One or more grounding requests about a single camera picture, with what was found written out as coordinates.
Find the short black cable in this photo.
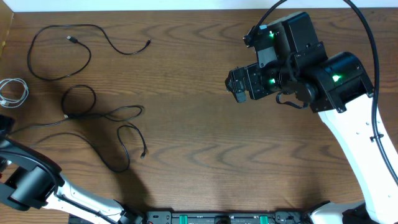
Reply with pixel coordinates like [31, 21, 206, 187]
[9, 84, 149, 174]

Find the long black cable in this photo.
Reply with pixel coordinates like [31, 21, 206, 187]
[27, 24, 152, 82]

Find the white usb cable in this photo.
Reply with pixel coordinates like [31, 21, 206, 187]
[0, 77, 30, 109]

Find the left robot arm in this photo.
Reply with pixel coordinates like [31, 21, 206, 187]
[1, 115, 146, 224]

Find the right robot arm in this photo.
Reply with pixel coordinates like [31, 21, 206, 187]
[225, 12, 397, 223]

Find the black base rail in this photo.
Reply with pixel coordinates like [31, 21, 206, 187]
[68, 210, 312, 224]

